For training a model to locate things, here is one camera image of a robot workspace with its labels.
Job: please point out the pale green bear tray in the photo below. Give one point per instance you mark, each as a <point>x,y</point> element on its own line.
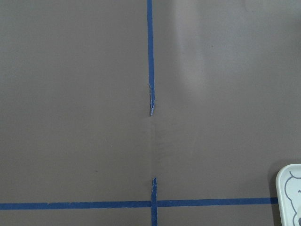
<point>288,185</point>

